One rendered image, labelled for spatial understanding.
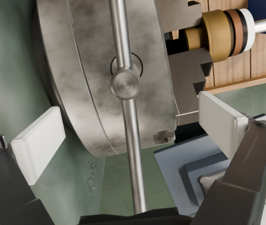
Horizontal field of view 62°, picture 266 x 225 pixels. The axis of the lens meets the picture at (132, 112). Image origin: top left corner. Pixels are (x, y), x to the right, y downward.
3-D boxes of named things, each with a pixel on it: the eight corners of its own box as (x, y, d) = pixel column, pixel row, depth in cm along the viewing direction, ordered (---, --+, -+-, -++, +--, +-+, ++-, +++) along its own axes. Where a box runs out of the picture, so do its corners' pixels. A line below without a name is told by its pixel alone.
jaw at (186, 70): (140, 78, 39) (154, 141, 34) (137, 60, 35) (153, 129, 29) (202, 64, 38) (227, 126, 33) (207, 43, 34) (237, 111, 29)
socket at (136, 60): (111, 52, 26) (108, 54, 23) (139, 49, 26) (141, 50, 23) (114, 81, 27) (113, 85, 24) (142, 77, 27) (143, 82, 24)
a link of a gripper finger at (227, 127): (235, 118, 12) (249, 117, 12) (197, 91, 19) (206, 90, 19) (233, 166, 13) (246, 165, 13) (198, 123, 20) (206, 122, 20)
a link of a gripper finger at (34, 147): (34, 185, 13) (22, 187, 13) (66, 137, 20) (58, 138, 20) (22, 140, 12) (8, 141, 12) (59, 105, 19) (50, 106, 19)
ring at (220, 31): (193, 77, 35) (251, 64, 35) (187, 16, 32) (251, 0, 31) (179, 65, 44) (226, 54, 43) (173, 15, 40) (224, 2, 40)
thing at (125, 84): (116, 56, 26) (107, 71, 15) (135, 54, 26) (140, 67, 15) (118, 75, 27) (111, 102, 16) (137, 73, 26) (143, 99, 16)
